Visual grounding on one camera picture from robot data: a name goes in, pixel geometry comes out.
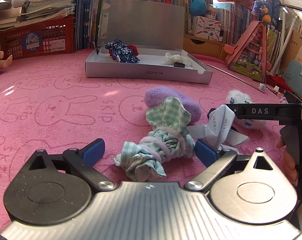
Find white paper origami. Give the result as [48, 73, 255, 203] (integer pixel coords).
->
[187, 105, 250, 149]

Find white pipe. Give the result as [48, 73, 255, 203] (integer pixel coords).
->
[270, 11, 300, 75]

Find black round lid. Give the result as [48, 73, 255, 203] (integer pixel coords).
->
[174, 62, 185, 68]

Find white label printer box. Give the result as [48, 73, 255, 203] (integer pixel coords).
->
[192, 16, 222, 41]

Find red knitted scrunchie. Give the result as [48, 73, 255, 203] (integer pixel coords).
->
[105, 43, 138, 61]

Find blue notebook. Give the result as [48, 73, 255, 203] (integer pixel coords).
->
[283, 60, 302, 98]

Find pink triangular toy house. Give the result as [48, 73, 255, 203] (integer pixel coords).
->
[224, 21, 267, 82]

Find green checked scrunchie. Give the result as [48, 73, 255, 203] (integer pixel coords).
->
[113, 108, 195, 182]

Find row of upright books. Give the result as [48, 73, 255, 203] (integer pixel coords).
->
[74, 0, 262, 51]

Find navy floral fabric pouch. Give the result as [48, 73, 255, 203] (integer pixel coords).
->
[105, 40, 140, 63]

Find red plastic basket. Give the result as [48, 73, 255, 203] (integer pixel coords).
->
[0, 16, 75, 59]

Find wooden drawer shelf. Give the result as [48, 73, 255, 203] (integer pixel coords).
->
[183, 35, 227, 61]

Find small crumpled paper piece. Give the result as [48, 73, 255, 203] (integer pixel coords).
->
[258, 83, 267, 93]

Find purple fluffy scrunchie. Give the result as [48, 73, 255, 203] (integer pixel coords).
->
[144, 86, 203, 125]

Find stack of books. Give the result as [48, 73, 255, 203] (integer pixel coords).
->
[0, 0, 76, 30]

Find white plush toy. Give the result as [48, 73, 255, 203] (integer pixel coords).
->
[226, 89, 265, 130]

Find silver open cardboard box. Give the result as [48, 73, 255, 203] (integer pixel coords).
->
[85, 0, 213, 84]

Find person's right hand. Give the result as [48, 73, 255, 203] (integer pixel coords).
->
[276, 137, 298, 186]

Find metal straw rod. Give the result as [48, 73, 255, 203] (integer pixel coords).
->
[206, 63, 265, 94]

